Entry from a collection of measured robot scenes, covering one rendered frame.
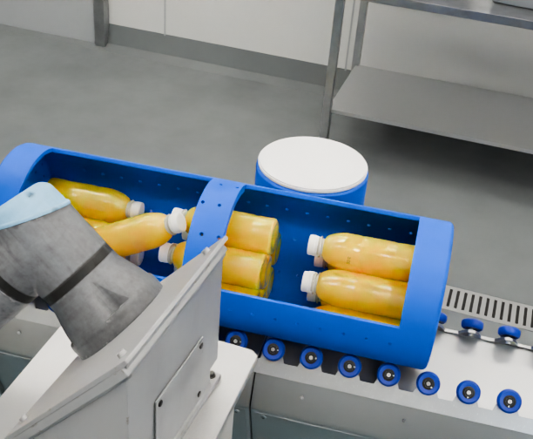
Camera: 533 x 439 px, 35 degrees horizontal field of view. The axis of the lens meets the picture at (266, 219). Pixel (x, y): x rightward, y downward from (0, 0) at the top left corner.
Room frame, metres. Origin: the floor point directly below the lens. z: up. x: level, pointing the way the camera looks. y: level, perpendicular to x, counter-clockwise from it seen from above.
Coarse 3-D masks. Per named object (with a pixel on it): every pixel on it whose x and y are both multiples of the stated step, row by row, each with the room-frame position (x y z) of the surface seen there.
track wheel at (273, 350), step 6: (264, 342) 1.24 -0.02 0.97; (270, 342) 1.24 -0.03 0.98; (276, 342) 1.24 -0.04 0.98; (282, 342) 1.24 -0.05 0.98; (264, 348) 1.23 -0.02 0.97; (270, 348) 1.23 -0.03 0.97; (276, 348) 1.23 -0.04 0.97; (282, 348) 1.23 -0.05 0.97; (264, 354) 1.23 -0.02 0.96; (270, 354) 1.22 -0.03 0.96; (276, 354) 1.22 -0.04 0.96; (282, 354) 1.22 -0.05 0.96; (270, 360) 1.22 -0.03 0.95; (276, 360) 1.22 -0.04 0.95
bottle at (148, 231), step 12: (144, 216) 1.34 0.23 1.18; (156, 216) 1.33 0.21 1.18; (168, 216) 1.33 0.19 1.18; (96, 228) 1.36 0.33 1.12; (108, 228) 1.34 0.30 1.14; (120, 228) 1.33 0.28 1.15; (132, 228) 1.32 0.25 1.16; (144, 228) 1.31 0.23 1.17; (156, 228) 1.31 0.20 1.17; (168, 228) 1.31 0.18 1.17; (108, 240) 1.32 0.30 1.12; (120, 240) 1.31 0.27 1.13; (132, 240) 1.31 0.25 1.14; (144, 240) 1.30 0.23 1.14; (156, 240) 1.31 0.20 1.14; (120, 252) 1.31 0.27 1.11; (132, 252) 1.31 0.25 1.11
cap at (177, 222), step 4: (172, 216) 1.33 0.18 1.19; (176, 216) 1.32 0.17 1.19; (180, 216) 1.34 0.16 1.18; (168, 220) 1.32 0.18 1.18; (172, 220) 1.32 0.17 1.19; (176, 220) 1.32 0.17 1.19; (180, 220) 1.33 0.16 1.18; (184, 220) 1.34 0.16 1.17; (172, 224) 1.31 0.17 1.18; (176, 224) 1.31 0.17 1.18; (180, 224) 1.32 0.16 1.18; (184, 224) 1.33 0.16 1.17; (172, 228) 1.31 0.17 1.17; (176, 228) 1.31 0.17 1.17; (180, 228) 1.31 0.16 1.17; (184, 228) 1.32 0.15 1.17; (172, 232) 1.31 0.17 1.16; (176, 232) 1.31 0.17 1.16; (180, 232) 1.31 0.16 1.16
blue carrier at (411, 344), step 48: (0, 192) 1.35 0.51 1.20; (144, 192) 1.54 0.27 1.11; (192, 192) 1.51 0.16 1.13; (240, 192) 1.38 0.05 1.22; (288, 192) 1.39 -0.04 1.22; (192, 240) 1.26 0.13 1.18; (288, 240) 1.47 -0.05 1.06; (432, 240) 1.26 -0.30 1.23; (288, 288) 1.41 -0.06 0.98; (432, 288) 1.18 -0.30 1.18; (288, 336) 1.21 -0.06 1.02; (336, 336) 1.18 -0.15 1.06; (384, 336) 1.16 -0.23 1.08; (432, 336) 1.14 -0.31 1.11
